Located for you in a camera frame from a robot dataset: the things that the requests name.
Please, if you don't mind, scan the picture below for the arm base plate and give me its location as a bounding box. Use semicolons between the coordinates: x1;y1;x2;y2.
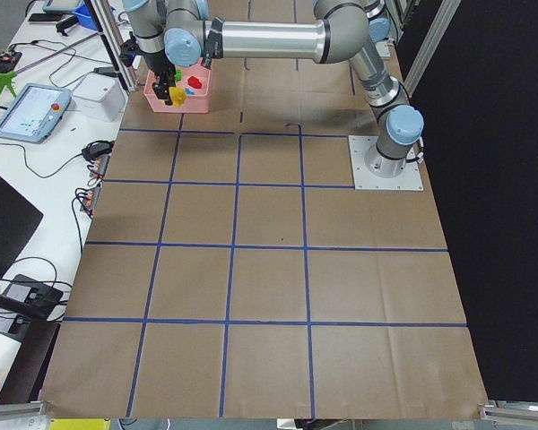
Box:
348;135;424;192

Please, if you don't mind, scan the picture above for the white cube device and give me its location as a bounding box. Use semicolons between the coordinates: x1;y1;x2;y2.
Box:
72;73;126;122

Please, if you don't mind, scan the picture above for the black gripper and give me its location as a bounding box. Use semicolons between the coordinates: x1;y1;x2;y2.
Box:
120;31;177;106

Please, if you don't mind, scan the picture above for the black hub device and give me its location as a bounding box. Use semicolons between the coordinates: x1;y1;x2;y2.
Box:
0;275;63;320

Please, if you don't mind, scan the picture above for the red toy block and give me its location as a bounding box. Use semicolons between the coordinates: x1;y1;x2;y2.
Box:
187;76;203;89

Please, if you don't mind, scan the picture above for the pink plastic box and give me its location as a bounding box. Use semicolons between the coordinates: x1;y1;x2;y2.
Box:
143;63;213;114

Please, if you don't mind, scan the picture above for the blue storage bin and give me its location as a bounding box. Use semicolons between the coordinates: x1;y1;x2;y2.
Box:
74;1;98;31

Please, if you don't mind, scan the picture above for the grabber reach tool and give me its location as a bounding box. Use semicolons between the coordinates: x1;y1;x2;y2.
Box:
0;30;104;103

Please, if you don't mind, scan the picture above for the black laptop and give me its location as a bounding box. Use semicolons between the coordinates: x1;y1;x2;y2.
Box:
0;176;43;279

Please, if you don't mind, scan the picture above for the aluminium frame post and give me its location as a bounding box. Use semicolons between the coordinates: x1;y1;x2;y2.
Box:
84;0;137;92

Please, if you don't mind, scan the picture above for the yellow toy block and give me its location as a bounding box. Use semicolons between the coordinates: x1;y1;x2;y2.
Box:
169;86;187;108

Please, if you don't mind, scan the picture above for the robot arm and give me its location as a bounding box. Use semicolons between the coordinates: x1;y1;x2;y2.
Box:
123;1;424;171

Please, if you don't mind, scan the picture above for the black power adapter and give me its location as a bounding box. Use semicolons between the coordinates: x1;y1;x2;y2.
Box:
81;140;115;161

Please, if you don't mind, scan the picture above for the teach pendant tablet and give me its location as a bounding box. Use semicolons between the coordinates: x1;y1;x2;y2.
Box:
0;83;72;143

